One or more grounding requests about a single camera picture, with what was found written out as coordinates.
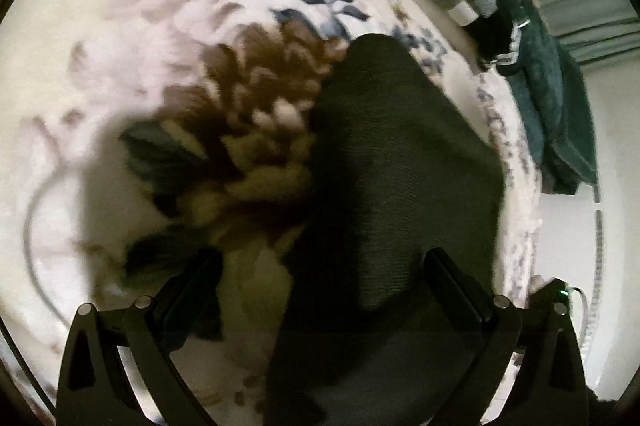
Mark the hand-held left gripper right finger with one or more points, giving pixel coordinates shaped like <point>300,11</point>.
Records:
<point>452,286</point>

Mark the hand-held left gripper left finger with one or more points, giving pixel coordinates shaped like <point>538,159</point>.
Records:
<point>195,286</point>

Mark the black white-striped knit sweater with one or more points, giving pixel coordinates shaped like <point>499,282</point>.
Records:
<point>395,156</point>

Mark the dark teal garment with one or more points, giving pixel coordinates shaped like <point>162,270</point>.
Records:
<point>550,96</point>

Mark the floral printed blanket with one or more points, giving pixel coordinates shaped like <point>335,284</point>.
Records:
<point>150,56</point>

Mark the black garment with patterned trim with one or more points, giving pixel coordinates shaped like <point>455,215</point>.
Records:
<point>495,36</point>

